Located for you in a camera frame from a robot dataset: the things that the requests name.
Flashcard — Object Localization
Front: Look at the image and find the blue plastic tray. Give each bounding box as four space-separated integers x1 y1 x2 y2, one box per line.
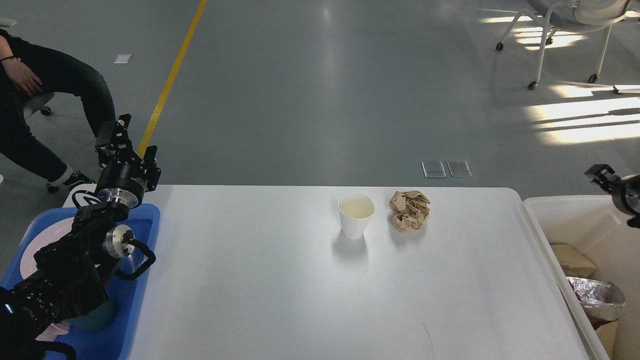
1 203 162 360

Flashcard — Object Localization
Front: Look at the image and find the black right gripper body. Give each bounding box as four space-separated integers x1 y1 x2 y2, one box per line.
611 174 640 218

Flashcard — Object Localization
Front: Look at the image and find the brown paper ball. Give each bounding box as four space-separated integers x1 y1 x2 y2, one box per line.
389 190 431 233

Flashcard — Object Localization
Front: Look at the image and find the white plastic bin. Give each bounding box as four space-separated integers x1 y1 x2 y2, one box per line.
521 194 640 360

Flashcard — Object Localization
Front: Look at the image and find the pink plate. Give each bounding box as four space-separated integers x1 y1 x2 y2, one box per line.
19 218 73 280

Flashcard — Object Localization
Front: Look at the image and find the brown paper bag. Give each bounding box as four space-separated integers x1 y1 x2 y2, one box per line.
551 243 598 278
591 320 618 360

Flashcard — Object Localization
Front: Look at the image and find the clear floor plate left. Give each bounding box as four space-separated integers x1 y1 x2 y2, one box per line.
422 161 447 179

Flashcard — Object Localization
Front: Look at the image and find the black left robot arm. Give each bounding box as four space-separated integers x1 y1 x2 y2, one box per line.
1 114 162 360

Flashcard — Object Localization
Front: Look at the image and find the person in dark clothes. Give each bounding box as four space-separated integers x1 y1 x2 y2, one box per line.
0 29 117 193

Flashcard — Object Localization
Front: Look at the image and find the aluminium foil tray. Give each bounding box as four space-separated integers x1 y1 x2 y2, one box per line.
566 276 626 322

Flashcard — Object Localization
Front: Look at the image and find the pink mug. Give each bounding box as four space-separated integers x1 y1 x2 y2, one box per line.
35 321 71 342

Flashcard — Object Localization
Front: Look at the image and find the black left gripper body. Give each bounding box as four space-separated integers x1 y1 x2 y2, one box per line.
94 162 147 209

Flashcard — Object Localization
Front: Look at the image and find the brown paper bag front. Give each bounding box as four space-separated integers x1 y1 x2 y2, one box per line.
591 320 618 360

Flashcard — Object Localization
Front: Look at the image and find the dark green mug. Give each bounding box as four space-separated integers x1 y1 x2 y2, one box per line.
66 299 118 333

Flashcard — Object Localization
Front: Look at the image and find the white chair right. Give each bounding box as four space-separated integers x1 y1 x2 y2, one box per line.
495 0 631 91

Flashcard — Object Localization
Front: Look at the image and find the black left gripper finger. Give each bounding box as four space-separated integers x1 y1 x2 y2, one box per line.
94 113 141 168
142 145 162 192

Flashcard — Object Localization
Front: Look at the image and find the clear floor plate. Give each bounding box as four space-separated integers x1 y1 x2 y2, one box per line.
422 161 447 179
446 161 473 178

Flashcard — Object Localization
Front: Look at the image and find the white paper cup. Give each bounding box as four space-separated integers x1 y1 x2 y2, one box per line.
337 193 376 240

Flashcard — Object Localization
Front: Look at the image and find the clear floor plate right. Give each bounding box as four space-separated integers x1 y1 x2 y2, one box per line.
446 161 473 178

